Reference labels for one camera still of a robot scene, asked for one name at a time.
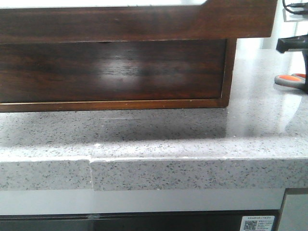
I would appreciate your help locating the grey orange handled scissors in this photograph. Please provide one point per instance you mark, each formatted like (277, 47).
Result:
(296, 80)

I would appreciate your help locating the dark wooden drawer cabinet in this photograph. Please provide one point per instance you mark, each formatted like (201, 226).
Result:
(229, 72)

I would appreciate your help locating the white QR code sticker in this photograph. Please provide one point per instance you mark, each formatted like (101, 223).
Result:
(257, 223)

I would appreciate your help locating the lower wooden drawer with notch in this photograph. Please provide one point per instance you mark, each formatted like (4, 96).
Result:
(120, 72)

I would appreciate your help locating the grey cabinet door panel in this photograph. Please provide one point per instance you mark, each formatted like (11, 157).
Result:
(294, 211)

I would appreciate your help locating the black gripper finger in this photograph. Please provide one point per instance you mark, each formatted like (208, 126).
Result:
(297, 43)

